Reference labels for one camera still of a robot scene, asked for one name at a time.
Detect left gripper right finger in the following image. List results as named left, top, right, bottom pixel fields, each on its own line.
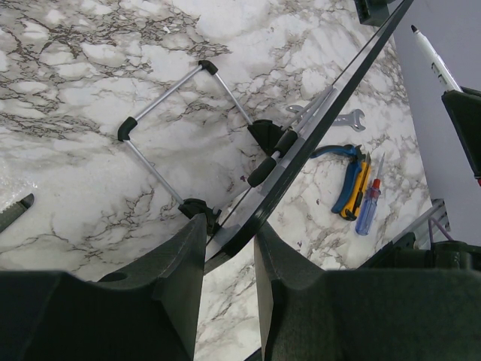
left=253, top=225, right=480, bottom=360

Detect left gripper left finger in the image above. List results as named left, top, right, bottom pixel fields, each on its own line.
left=1, top=215, right=207, bottom=360

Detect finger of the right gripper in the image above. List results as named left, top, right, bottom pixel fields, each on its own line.
left=441, top=87, right=481, bottom=181

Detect white whiteboard marker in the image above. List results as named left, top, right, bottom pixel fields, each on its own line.
left=410, top=25, right=463, bottom=92

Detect small black-framed whiteboard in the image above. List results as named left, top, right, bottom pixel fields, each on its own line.
left=117, top=1, right=412, bottom=272

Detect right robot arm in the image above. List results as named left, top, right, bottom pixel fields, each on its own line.
left=362, top=87, right=480, bottom=272

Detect yellow utility knife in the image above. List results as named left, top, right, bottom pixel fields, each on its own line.
left=340, top=153, right=371, bottom=221

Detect silver combination wrench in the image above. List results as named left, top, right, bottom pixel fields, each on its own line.
left=285, top=105, right=366, bottom=132

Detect blue red screwdriver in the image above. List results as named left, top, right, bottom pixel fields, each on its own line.
left=355, top=154, right=385, bottom=236

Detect black flat box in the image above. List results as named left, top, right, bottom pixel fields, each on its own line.
left=354, top=0, right=392, bottom=27

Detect blue handled pliers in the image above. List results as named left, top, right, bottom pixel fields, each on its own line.
left=310, top=144, right=365, bottom=214

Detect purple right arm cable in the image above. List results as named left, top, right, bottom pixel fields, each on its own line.
left=427, top=217, right=455, bottom=245

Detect black wire stripper pliers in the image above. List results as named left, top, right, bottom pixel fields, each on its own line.
left=0, top=193, right=35, bottom=232

